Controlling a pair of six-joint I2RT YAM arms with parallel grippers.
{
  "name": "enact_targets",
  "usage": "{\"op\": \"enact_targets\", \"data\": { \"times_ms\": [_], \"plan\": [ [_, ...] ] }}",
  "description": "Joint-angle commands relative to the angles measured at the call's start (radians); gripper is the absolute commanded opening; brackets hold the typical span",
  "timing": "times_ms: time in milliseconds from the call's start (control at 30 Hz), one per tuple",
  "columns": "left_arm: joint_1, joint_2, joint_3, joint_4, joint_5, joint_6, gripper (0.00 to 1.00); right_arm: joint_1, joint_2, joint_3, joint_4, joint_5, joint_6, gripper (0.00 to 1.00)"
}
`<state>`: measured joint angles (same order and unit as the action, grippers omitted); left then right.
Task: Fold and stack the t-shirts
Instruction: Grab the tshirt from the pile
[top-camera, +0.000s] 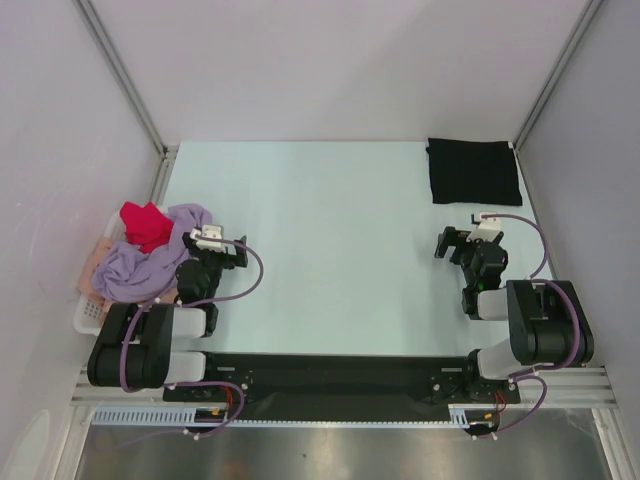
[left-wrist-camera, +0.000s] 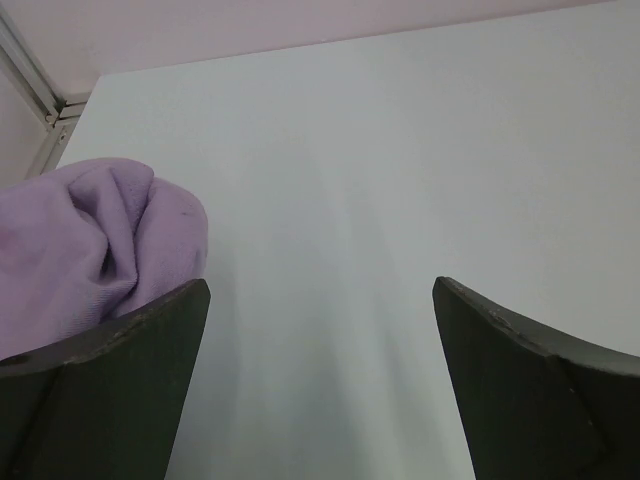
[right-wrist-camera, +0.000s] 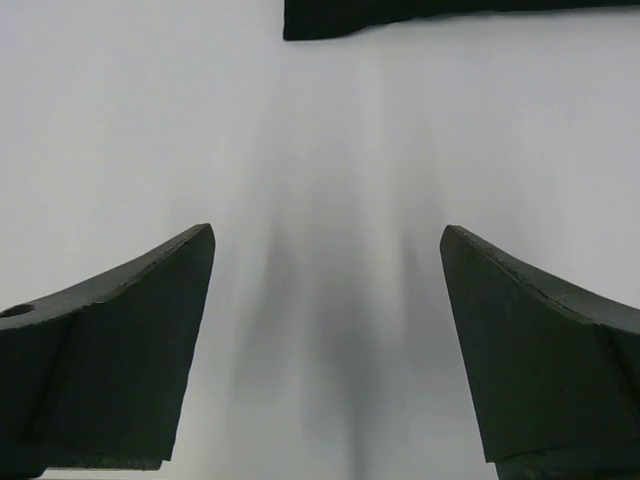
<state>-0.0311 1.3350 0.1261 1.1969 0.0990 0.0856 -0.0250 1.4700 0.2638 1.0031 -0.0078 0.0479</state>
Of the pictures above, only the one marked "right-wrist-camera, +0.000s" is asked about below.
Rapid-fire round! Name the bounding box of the folded black t-shirt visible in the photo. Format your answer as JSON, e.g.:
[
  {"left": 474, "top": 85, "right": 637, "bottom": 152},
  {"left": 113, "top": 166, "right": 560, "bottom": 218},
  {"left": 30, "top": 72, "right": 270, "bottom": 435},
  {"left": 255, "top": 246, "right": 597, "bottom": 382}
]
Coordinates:
[{"left": 282, "top": 0, "right": 639, "bottom": 42}]

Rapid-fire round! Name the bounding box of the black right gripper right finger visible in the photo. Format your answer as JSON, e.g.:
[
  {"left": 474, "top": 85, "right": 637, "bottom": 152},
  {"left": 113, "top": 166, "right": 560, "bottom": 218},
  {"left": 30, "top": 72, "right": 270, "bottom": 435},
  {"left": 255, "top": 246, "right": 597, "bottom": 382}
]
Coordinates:
[{"left": 440, "top": 225, "right": 639, "bottom": 479}]

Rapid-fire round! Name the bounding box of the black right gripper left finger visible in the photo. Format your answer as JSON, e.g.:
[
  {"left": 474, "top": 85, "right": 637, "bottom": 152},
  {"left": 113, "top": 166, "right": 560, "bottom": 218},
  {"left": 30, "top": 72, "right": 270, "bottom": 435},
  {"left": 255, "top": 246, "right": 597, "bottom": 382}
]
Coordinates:
[{"left": 1, "top": 223, "right": 215, "bottom": 479}]

